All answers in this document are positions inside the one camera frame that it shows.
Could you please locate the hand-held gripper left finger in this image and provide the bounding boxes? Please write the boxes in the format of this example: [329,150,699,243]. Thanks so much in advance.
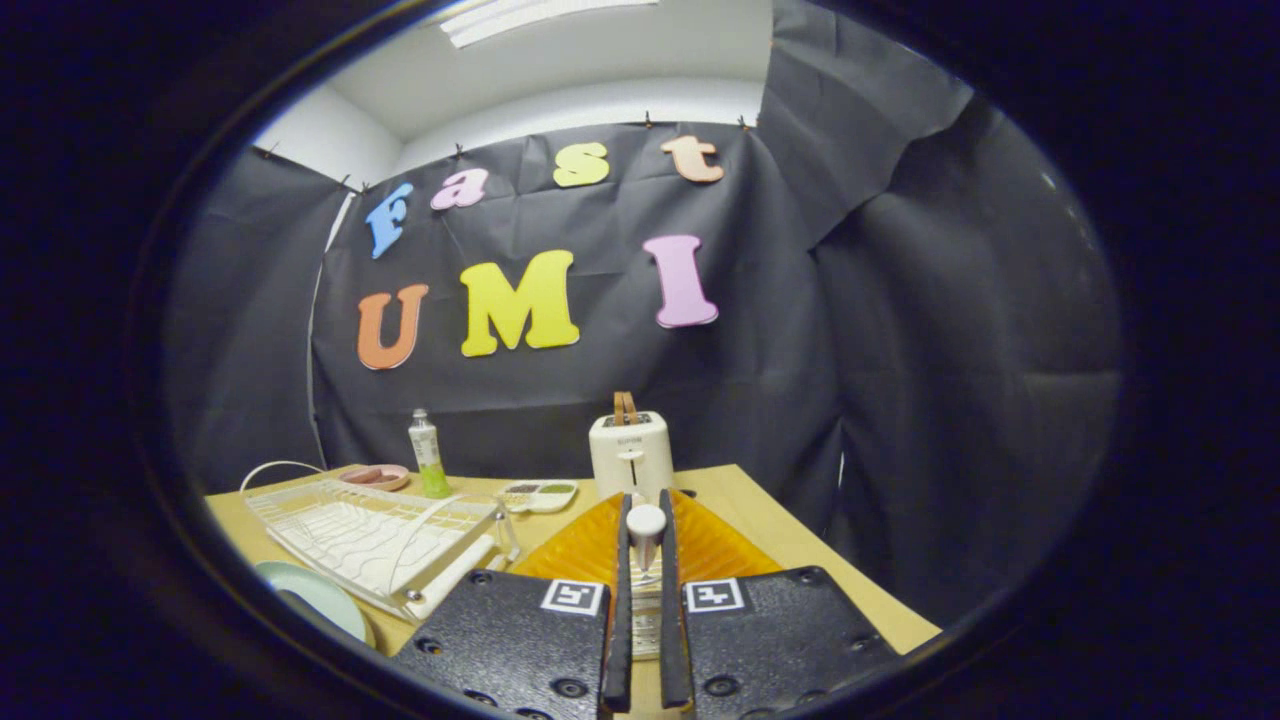
[390,490,634,720]

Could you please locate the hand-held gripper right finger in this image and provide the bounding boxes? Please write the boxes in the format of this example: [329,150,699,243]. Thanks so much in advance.
[658,488,901,720]

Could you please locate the spoon with pink handle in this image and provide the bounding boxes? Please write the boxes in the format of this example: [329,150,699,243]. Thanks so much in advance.
[625,503,669,586]

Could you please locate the white wire dish rack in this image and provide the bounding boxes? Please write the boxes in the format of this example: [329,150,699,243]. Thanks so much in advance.
[240,460,521,626]

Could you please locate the pale green plate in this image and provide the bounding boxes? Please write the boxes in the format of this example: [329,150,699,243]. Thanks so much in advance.
[255,560,369,646]

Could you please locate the pink plate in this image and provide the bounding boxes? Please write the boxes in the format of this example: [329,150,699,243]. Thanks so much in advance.
[338,464,411,492]

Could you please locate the white divided grain tray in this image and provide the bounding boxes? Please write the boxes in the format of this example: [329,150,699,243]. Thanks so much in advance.
[497,480,580,515]

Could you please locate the clear bottle with green liquid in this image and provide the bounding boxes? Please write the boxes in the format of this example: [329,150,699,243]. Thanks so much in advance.
[408,408,453,499]

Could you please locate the white toaster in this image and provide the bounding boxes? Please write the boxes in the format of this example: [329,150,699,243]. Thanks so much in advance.
[588,410,675,504]

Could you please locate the black backdrop cloth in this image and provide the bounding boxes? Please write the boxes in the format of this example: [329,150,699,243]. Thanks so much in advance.
[165,0,1121,626]

